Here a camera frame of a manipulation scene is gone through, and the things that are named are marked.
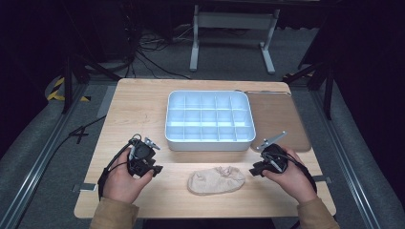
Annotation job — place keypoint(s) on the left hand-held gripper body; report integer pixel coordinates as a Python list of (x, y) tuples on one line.
[(140, 159)]

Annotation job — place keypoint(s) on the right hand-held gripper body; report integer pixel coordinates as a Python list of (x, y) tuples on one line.
[(275, 159)]

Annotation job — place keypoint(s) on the beige sock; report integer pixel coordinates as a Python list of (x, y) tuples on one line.
[(215, 181)]

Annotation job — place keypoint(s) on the white divided storage box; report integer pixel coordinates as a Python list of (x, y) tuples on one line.
[(210, 144)]

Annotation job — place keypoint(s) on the person's right hand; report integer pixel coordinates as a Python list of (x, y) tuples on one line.
[(294, 179)]

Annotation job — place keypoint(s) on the person's left hand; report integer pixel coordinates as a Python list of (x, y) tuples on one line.
[(119, 183)]

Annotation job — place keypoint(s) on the grey table edge clip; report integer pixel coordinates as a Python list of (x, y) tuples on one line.
[(84, 187), (322, 179)]

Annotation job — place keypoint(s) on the black metal stand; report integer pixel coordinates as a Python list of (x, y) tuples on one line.
[(67, 86), (328, 92)]

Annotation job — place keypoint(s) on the yellow black hazard tape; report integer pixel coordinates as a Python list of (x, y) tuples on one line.
[(54, 93)]

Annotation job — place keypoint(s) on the aluminium floor rail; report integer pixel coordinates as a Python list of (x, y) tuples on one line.
[(35, 165), (347, 165)]

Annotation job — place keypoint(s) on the white metal desk frame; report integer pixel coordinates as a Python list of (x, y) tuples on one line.
[(234, 20)]

